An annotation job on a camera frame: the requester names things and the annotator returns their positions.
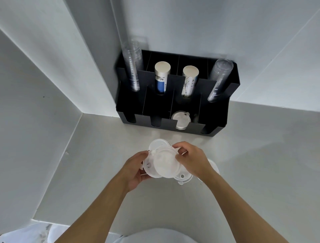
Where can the person's right hand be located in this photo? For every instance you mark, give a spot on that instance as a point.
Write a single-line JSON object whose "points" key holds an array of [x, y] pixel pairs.
{"points": [[195, 162]]}

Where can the person's left hand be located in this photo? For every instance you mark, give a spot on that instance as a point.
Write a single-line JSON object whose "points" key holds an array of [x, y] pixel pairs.
{"points": [[132, 170]]}

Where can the person's right thumb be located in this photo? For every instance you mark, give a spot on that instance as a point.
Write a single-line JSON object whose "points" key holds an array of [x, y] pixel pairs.
{"points": [[181, 157]]}

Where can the person's left thumb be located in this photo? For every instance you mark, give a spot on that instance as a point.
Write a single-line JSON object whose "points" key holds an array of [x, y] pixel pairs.
{"points": [[143, 155]]}

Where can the white plastic cup lid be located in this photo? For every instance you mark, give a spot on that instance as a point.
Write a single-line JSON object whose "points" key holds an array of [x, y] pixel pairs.
{"points": [[215, 167], [147, 167], [180, 119], [165, 162], [183, 178], [158, 144]]}

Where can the person's right forearm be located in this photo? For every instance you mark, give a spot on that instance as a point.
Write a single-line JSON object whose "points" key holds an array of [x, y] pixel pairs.
{"points": [[240, 210]]}

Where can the person's left forearm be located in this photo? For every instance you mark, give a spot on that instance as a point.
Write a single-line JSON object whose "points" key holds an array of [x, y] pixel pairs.
{"points": [[97, 210]]}

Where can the black cup and lid organizer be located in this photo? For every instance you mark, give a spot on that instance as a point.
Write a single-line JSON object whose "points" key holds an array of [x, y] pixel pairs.
{"points": [[215, 120]]}

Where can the black sketch paper cup stack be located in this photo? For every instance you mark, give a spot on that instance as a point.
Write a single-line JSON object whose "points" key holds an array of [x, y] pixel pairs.
{"points": [[189, 80]]}

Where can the blue print paper cup stack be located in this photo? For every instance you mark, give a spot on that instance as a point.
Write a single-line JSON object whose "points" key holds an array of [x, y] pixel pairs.
{"points": [[162, 75]]}

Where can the short stack of clear cups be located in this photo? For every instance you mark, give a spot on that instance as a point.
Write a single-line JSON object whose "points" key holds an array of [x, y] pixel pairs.
{"points": [[220, 77]]}

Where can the tall stack of clear cups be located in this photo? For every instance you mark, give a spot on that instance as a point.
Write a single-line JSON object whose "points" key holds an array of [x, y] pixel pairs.
{"points": [[132, 65]]}

